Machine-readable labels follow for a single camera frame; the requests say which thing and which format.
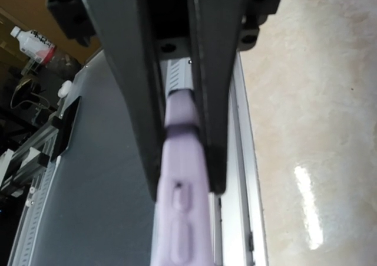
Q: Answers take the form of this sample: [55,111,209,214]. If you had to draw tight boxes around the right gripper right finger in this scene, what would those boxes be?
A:
[187,0,244,194]

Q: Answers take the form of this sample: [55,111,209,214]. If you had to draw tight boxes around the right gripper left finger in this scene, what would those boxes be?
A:
[82,0,165,199]

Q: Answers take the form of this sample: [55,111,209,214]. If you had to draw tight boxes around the plastic bottle red label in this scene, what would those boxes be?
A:
[10,26,56,65]

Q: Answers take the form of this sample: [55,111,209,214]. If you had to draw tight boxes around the black office chair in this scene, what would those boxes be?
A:
[10,75,50,110]

